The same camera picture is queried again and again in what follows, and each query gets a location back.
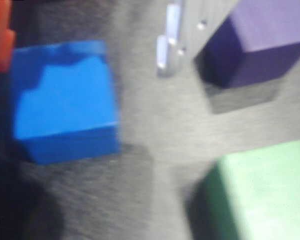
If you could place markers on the blue wooden cube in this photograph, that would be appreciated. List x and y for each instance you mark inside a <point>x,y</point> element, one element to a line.
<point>67,105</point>

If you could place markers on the purple wooden cube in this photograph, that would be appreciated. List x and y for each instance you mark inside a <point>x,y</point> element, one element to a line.
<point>262,42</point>

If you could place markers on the green wooden cube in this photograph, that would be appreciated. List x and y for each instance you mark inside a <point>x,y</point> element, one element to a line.
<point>260,195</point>

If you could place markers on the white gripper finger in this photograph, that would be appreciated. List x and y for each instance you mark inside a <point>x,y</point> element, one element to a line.
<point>190,32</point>

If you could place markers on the dark grey felt mat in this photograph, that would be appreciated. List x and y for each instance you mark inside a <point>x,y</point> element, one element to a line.
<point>150,120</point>

